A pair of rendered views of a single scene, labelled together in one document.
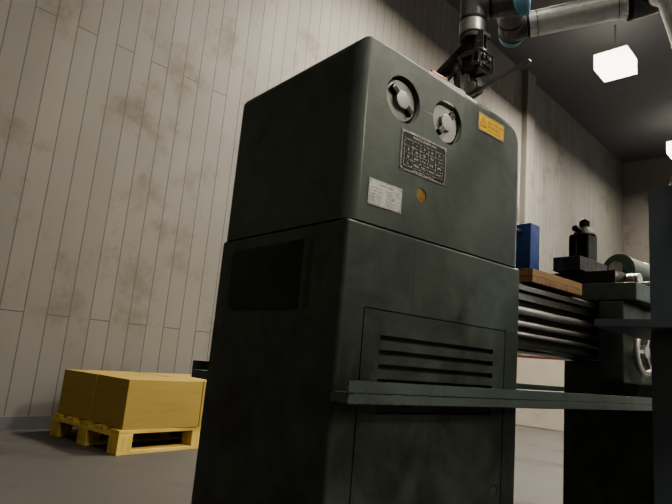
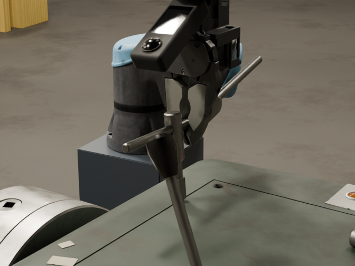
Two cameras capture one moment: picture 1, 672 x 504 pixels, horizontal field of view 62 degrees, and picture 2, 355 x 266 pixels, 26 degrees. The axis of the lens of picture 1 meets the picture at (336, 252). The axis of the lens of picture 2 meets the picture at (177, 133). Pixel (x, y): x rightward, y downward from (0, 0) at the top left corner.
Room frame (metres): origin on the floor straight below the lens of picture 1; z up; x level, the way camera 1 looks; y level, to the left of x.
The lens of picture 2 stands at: (1.75, 0.58, 1.67)
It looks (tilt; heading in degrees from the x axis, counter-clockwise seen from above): 19 degrees down; 254
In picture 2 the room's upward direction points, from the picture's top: straight up
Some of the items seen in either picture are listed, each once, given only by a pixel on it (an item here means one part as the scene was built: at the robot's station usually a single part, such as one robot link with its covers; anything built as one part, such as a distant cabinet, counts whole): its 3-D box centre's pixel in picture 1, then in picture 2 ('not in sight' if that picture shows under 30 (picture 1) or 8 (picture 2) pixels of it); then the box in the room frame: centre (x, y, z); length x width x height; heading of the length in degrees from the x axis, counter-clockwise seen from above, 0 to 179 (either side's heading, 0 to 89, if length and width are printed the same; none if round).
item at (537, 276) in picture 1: (507, 285); not in sight; (1.84, -0.58, 0.88); 0.36 x 0.30 x 0.04; 40
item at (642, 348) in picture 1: (634, 343); not in sight; (1.92, -1.04, 0.73); 0.27 x 0.12 x 0.27; 130
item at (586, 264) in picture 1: (580, 268); not in sight; (2.00, -0.89, 1.00); 0.20 x 0.10 x 0.05; 130
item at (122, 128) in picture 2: not in sight; (141, 120); (1.39, -0.93, 1.15); 0.15 x 0.15 x 0.10
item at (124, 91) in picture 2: not in sight; (143, 67); (1.38, -0.93, 1.27); 0.13 x 0.12 x 0.14; 161
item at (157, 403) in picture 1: (163, 407); not in sight; (3.76, 1.02, 0.20); 1.13 x 0.85 x 0.39; 135
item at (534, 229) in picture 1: (524, 257); not in sight; (1.91, -0.65, 1.00); 0.08 x 0.06 x 0.23; 40
